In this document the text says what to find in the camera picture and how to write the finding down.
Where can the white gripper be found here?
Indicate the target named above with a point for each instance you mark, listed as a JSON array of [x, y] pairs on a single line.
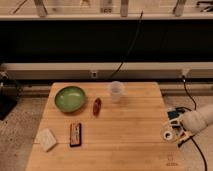
[[187, 121]]

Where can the clear plastic bottle white cap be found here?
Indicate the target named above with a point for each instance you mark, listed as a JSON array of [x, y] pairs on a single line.
[[170, 134]]

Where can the translucent plastic cup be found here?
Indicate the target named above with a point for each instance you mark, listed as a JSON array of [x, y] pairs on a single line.
[[116, 90]]

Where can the dark chocolate bar package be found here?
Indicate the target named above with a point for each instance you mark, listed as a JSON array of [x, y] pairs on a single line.
[[75, 134]]

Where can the green bowl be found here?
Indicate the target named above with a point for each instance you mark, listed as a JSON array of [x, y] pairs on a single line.
[[70, 99]]

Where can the white sponge block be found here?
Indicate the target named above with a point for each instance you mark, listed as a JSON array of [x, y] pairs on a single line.
[[46, 139]]

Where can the black equipment at left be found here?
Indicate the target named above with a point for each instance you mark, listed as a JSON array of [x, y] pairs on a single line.
[[7, 103]]

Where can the white wall outlet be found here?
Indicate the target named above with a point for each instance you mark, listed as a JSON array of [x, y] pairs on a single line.
[[94, 74]]

